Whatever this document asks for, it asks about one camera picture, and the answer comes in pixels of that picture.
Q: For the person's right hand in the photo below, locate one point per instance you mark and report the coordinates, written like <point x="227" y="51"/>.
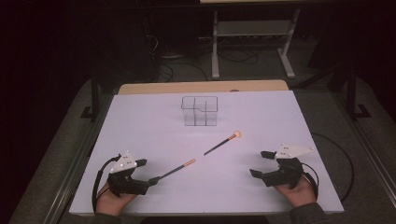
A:
<point x="300" y="196"/>

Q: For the clear acrylic organizer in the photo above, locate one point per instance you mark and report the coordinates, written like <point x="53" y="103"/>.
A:
<point x="199" y="112"/>

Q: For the person's left hand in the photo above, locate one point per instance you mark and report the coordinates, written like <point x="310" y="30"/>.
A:
<point x="109" y="203"/>

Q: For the slim black makeup brush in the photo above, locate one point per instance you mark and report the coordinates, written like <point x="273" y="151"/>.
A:
<point x="177" y="169"/>

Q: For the black metal stand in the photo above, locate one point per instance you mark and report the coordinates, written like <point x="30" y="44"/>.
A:
<point x="95" y="99"/>
<point x="351" y="93"/>

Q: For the white metal desk frame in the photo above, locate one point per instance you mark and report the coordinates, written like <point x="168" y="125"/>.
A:
<point x="249" y="28"/>

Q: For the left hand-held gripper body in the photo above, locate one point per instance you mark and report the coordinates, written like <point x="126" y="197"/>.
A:
<point x="124" y="163"/>

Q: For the round-head black makeup brush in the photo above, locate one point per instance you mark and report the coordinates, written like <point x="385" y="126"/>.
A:
<point x="221" y="144"/>

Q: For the aluminium rail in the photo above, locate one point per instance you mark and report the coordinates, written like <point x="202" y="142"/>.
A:
<point x="71" y="180"/>
<point x="373" y="158"/>

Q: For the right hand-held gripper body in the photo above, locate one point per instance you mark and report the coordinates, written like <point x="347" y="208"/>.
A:
<point x="289" y="174"/>

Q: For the wooden table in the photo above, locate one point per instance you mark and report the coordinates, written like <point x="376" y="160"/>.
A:
<point x="202" y="87"/>

